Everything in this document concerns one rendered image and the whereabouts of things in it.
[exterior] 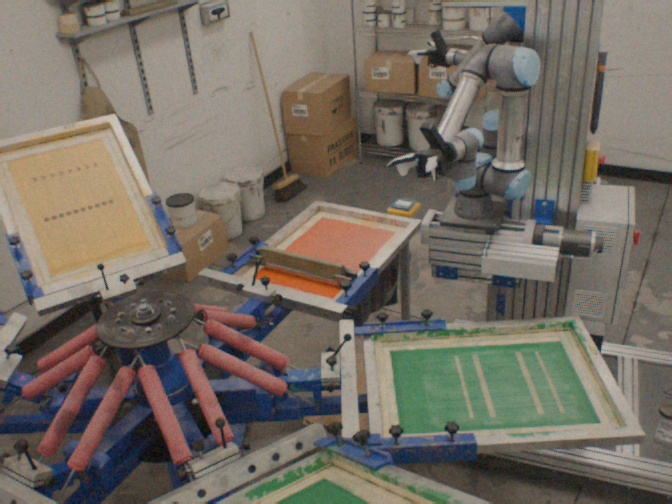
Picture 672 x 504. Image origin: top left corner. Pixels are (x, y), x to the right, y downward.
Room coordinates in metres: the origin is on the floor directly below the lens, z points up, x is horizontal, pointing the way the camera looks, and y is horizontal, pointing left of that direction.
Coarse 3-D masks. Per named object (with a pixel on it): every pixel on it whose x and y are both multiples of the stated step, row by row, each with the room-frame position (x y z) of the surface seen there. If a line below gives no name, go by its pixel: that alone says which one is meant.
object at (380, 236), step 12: (360, 228) 2.78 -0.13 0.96; (372, 228) 2.77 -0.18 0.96; (372, 240) 2.65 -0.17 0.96; (384, 240) 2.64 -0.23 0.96; (372, 252) 2.54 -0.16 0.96; (348, 264) 2.46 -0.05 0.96; (300, 288) 2.30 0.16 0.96; (312, 288) 2.29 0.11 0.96; (324, 288) 2.28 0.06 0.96; (336, 288) 2.27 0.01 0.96
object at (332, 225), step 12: (312, 228) 2.82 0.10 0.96; (324, 228) 2.81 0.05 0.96; (336, 228) 2.80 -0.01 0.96; (348, 228) 2.79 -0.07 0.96; (300, 240) 2.71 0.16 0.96; (300, 252) 2.59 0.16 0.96; (252, 276) 2.42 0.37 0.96; (276, 276) 2.41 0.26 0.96; (288, 276) 2.40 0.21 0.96; (300, 276) 2.39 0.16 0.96
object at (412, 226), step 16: (320, 208) 2.99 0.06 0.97; (336, 208) 2.94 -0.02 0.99; (352, 208) 2.93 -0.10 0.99; (288, 224) 2.81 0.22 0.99; (400, 224) 2.76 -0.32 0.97; (416, 224) 2.71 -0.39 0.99; (272, 240) 2.67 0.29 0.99; (400, 240) 2.57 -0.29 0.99; (384, 256) 2.44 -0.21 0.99; (240, 272) 2.43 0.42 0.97
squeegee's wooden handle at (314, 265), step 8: (264, 248) 2.47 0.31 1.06; (272, 248) 2.47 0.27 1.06; (264, 256) 2.47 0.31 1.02; (272, 256) 2.45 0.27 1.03; (280, 256) 2.43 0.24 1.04; (288, 256) 2.40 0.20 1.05; (296, 256) 2.38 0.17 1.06; (304, 256) 2.38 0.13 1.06; (280, 264) 2.43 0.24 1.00; (288, 264) 2.41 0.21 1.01; (296, 264) 2.38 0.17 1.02; (304, 264) 2.36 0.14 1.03; (312, 264) 2.34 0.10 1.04; (320, 264) 2.32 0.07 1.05; (328, 264) 2.30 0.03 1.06; (336, 264) 2.29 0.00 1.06; (312, 272) 2.34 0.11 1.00; (320, 272) 2.32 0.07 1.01; (328, 272) 2.30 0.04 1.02; (336, 272) 2.28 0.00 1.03; (344, 272) 2.29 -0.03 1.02; (336, 280) 2.28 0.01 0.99
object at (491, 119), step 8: (488, 112) 2.76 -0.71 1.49; (496, 112) 2.75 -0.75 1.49; (488, 120) 2.70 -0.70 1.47; (496, 120) 2.68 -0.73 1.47; (488, 128) 2.70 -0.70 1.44; (496, 128) 2.68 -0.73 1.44; (488, 136) 2.69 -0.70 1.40; (496, 136) 2.68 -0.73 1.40; (488, 144) 2.69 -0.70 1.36; (496, 144) 2.68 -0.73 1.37
